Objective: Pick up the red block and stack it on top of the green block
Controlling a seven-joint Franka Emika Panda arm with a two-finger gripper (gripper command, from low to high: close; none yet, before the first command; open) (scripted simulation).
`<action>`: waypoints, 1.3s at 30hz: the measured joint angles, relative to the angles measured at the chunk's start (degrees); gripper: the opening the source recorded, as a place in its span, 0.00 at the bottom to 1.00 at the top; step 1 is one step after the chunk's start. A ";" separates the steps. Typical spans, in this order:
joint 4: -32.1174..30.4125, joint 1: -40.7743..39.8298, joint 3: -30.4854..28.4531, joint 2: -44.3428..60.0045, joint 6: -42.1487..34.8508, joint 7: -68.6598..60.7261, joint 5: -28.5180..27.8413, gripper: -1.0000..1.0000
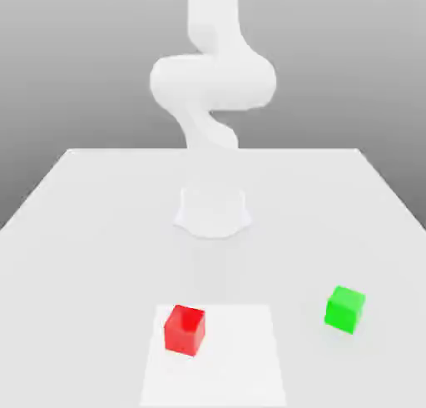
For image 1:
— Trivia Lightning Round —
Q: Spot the small red cube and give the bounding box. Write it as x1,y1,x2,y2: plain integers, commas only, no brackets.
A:
163,303,206,358

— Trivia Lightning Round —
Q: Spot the small green cube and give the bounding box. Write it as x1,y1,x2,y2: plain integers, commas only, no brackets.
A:
324,285,367,336

